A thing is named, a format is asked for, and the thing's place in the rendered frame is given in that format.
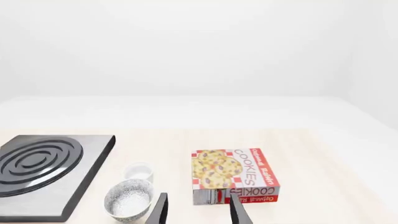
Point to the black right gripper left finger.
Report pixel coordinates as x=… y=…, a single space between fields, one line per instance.
x=159 y=211

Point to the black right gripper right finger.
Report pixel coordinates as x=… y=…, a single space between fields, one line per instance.
x=238 y=211

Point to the black patterned bowl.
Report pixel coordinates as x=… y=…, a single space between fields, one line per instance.
x=129 y=200

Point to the white ramekin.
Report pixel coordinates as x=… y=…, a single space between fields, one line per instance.
x=139 y=172

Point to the flat black stove plate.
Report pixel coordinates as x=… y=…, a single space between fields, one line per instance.
x=43 y=172

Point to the red cookies box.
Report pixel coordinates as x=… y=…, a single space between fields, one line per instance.
x=231 y=173

